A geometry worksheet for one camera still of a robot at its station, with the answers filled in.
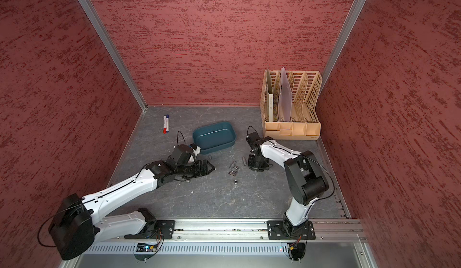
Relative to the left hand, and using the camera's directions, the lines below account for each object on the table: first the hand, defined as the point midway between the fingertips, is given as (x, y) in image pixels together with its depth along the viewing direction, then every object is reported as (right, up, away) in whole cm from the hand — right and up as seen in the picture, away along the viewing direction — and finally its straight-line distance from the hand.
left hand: (207, 173), depth 80 cm
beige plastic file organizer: (+54, +45, +24) cm, 74 cm away
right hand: (+23, -2, +10) cm, 25 cm away
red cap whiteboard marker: (-32, +19, +29) cm, 47 cm away
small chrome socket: (+18, +3, +15) cm, 23 cm away
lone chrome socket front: (+13, -6, +7) cm, 16 cm away
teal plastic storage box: (+1, +15, +24) cm, 28 cm away
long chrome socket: (+11, 0, +13) cm, 17 cm away
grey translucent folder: (+42, +36, +19) cm, 58 cm away
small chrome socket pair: (+11, -2, +10) cm, 15 cm away
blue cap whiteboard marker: (-30, +23, +30) cm, 48 cm away
